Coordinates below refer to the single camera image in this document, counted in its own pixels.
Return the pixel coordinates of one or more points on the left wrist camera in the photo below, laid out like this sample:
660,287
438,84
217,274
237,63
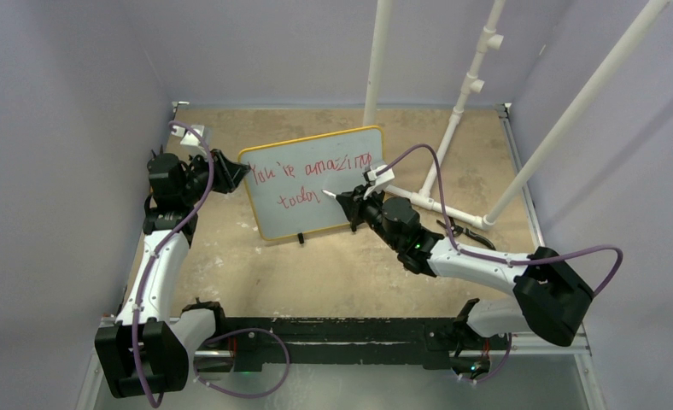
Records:
189,142

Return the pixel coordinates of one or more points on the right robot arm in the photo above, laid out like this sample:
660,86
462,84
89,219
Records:
544,294

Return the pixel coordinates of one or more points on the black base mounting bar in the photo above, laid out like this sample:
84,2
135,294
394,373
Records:
432,343

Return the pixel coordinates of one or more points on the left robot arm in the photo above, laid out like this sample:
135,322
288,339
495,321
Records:
142,352

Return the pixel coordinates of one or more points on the yellow framed whiteboard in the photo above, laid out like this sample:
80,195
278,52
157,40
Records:
288,180

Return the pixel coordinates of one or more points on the aluminium front rail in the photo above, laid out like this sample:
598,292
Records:
528,374

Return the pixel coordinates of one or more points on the white diagonal pole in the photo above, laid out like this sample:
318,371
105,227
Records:
614,59

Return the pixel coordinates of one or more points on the red whiteboard marker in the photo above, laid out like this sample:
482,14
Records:
330,194

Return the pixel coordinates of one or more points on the white PVC pipe frame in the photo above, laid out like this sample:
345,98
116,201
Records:
488,40

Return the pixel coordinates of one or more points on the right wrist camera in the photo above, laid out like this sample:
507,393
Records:
377,179

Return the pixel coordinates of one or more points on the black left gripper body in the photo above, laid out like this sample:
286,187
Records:
197,178

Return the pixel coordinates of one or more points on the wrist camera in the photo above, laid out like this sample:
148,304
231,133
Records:
377,179
189,142

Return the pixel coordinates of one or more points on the black handled pliers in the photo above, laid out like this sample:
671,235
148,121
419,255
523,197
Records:
458,230

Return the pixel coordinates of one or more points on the white vertical pole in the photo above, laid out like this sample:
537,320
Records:
378,49

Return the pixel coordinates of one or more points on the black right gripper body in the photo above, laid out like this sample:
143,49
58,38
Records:
372,207

